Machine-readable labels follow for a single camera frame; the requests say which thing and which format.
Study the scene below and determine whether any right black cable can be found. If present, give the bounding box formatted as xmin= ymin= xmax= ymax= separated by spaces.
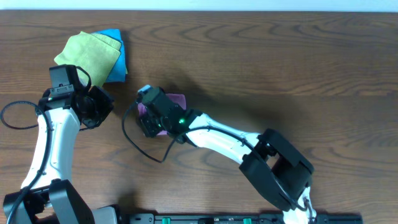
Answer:
xmin=121 ymin=99 xmax=315 ymax=224

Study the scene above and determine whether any black cable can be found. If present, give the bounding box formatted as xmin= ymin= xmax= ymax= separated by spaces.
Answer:
xmin=121 ymin=99 xmax=315 ymax=224
xmin=0 ymin=65 xmax=93 ymax=224

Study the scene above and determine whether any green folded cloth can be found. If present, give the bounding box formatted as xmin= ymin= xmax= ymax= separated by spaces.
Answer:
xmin=54 ymin=32 xmax=122 ymax=86

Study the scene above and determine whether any purple cloth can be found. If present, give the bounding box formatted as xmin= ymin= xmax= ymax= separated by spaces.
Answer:
xmin=137 ymin=93 xmax=187 ymax=138

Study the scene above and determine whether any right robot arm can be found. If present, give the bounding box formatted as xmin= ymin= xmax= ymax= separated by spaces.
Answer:
xmin=139 ymin=103 xmax=317 ymax=223

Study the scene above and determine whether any blue folded cloth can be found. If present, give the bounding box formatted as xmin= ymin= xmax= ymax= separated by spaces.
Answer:
xmin=95 ymin=29 xmax=127 ymax=83

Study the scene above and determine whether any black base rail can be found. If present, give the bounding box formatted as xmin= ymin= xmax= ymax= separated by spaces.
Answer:
xmin=121 ymin=212 xmax=364 ymax=224

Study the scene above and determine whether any left black cable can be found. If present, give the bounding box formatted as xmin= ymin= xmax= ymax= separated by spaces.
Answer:
xmin=0 ymin=65 xmax=93 ymax=224

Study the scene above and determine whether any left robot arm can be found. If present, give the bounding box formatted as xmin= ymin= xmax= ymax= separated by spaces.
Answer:
xmin=3 ymin=85 xmax=120 ymax=224

